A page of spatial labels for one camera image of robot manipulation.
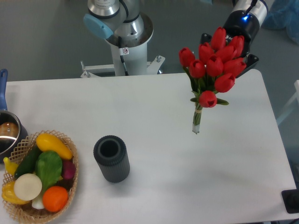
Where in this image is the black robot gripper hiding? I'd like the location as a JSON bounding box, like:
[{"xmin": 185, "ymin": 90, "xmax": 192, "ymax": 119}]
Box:
[{"xmin": 200, "ymin": 10, "xmax": 260, "ymax": 78}]

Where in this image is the red tulip bouquet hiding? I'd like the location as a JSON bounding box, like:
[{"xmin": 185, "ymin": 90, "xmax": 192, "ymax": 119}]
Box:
[{"xmin": 178, "ymin": 27, "xmax": 246, "ymax": 134}]

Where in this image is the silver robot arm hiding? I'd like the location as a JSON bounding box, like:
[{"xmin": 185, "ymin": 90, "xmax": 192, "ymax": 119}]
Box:
[{"xmin": 82, "ymin": 0, "xmax": 273, "ymax": 77}]

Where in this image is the blue plastic cover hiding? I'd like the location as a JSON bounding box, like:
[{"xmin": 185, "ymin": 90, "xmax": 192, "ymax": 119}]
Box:
[{"xmin": 262, "ymin": 0, "xmax": 299, "ymax": 44}]

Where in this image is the dark grey ribbed vase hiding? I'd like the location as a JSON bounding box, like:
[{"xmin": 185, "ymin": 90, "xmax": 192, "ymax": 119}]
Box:
[{"xmin": 93, "ymin": 135, "xmax": 130, "ymax": 183}]

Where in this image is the black device at table edge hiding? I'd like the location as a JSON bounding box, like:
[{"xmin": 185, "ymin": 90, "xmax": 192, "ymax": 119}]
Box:
[{"xmin": 281, "ymin": 189, "xmax": 299, "ymax": 214}]

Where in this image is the purple red onion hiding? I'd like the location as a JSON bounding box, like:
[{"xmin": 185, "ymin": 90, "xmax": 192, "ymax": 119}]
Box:
[{"xmin": 61, "ymin": 160, "xmax": 76, "ymax": 180}]

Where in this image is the yellow squash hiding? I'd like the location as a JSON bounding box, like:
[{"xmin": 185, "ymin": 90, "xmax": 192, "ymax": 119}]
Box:
[{"xmin": 36, "ymin": 133, "xmax": 73, "ymax": 160}]

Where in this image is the green lettuce leaf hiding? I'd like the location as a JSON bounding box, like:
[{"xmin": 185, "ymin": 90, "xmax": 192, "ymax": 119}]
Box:
[{"xmin": 35, "ymin": 150, "xmax": 63, "ymax": 194}]

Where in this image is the orange fruit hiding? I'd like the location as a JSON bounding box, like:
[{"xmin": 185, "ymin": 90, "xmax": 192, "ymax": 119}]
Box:
[{"xmin": 43, "ymin": 186, "xmax": 68, "ymax": 212}]

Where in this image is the dark green cucumber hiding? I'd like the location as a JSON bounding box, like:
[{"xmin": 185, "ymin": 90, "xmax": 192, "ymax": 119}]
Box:
[{"xmin": 14, "ymin": 145, "xmax": 42, "ymax": 179}]

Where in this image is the white round radish slice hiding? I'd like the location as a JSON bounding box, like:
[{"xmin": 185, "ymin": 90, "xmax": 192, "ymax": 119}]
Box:
[{"xmin": 14, "ymin": 174, "xmax": 42, "ymax": 201}]

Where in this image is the white green leek stalk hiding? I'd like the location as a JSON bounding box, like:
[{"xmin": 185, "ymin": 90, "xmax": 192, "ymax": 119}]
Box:
[{"xmin": 31, "ymin": 193, "xmax": 44, "ymax": 210}]

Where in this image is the yellow banana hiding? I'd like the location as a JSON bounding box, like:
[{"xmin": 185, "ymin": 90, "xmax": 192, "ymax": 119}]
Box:
[{"xmin": 3, "ymin": 157, "xmax": 19, "ymax": 176}]

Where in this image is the woven wicker basket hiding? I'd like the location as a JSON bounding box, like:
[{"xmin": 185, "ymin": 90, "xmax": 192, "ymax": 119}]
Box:
[{"xmin": 3, "ymin": 130, "xmax": 78, "ymax": 224}]

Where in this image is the yellow bell pepper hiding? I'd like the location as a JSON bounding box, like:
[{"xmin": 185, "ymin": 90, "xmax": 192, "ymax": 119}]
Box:
[{"xmin": 1, "ymin": 181, "xmax": 30, "ymax": 205}]

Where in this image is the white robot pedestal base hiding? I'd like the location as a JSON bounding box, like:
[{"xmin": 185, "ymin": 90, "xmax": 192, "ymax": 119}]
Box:
[{"xmin": 81, "ymin": 12, "xmax": 165, "ymax": 77}]

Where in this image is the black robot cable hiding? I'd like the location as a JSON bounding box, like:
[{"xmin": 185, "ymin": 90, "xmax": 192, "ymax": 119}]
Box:
[{"xmin": 118, "ymin": 36, "xmax": 129, "ymax": 76}]

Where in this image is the blue handled saucepan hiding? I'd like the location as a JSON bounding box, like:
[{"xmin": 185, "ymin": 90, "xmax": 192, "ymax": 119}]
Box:
[{"xmin": 0, "ymin": 69, "xmax": 28, "ymax": 164}]

